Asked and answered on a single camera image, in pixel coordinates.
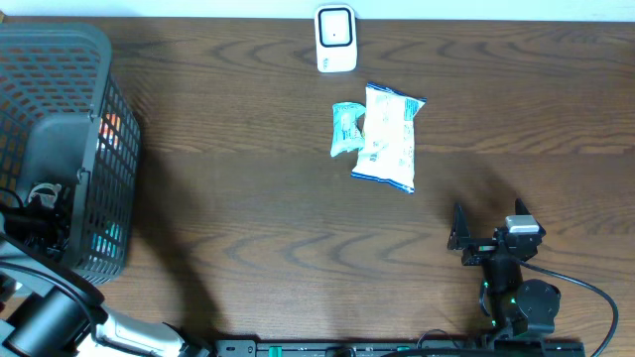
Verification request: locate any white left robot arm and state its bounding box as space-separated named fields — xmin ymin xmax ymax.
xmin=1 ymin=187 xmax=214 ymax=357

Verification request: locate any grey plastic mesh basket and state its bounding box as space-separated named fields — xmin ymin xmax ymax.
xmin=1 ymin=23 xmax=142 ymax=285

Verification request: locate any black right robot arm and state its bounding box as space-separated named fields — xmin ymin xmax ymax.
xmin=447 ymin=199 xmax=561 ymax=347

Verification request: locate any white blue snack bag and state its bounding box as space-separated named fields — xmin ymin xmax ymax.
xmin=351 ymin=82 xmax=427 ymax=194

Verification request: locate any teal snack packet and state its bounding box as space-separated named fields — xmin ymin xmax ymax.
xmin=330 ymin=102 xmax=366 ymax=158

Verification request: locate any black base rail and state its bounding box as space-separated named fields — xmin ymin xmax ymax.
xmin=214 ymin=339 xmax=585 ymax=357

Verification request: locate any white barcode scanner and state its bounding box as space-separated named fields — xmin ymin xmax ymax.
xmin=314 ymin=4 xmax=358 ymax=73

